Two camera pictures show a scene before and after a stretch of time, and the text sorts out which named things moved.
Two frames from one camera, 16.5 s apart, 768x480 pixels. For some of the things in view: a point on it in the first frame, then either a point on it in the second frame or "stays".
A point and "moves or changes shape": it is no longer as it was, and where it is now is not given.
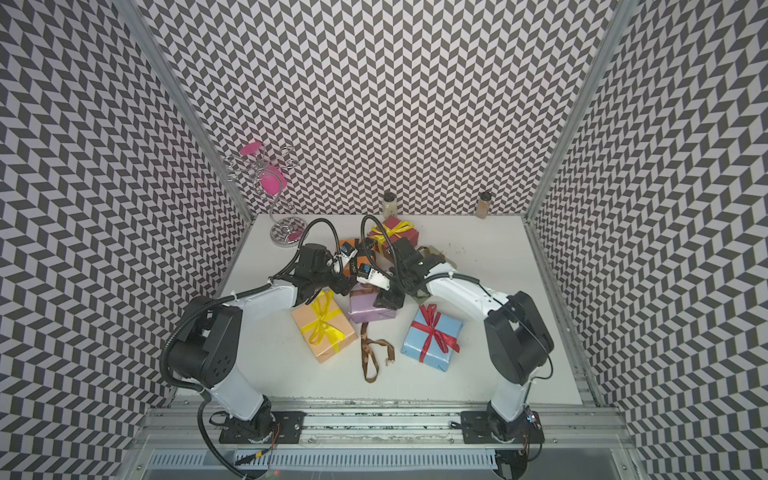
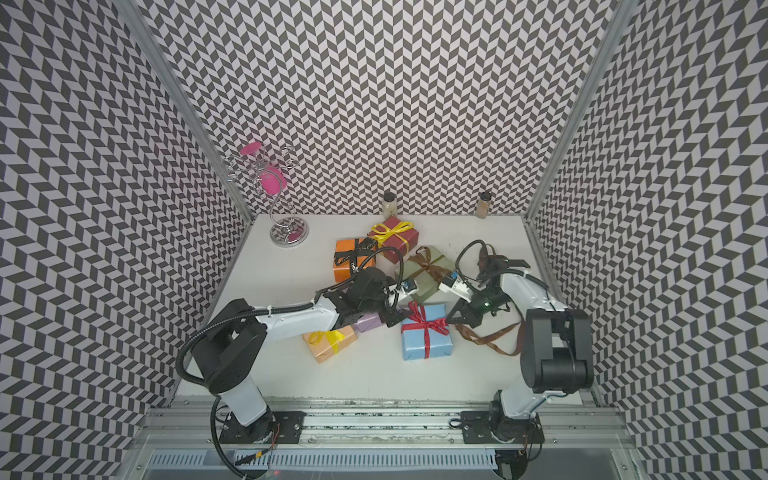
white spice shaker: x=389 y=205 stays
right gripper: x=389 y=299 -> x=470 y=316
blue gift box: x=432 y=337 moves or changes shape
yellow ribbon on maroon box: x=381 y=235 stays
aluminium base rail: x=394 y=427 stays
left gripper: x=344 y=284 -> x=393 y=316
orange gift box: x=361 y=259 stays
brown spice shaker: x=482 y=206 stays
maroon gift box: x=393 y=228 stays
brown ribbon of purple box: x=366 y=349 moves or changes shape
